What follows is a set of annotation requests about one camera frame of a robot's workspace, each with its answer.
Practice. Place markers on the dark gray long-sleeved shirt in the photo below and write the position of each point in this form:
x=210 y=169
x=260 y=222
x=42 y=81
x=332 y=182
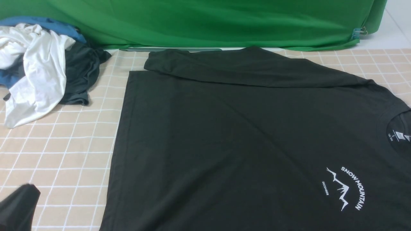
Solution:
x=249 y=140

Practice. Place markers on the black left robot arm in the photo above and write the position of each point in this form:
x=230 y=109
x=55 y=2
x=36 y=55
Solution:
x=18 y=209

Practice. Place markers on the green backdrop cloth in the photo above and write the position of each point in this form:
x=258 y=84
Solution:
x=298 y=25

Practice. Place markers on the dark gray crumpled garment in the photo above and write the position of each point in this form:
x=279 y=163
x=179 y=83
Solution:
x=82 y=71

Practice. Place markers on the beige checkered tablecloth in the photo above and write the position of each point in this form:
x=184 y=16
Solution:
x=67 y=155

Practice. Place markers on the white crumpled garment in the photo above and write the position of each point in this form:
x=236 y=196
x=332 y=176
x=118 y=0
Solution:
x=44 y=62

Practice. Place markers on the blue binder clip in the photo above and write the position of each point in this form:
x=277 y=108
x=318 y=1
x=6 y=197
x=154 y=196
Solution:
x=359 y=32

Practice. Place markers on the blue crumpled garment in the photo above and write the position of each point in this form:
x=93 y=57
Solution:
x=62 y=28

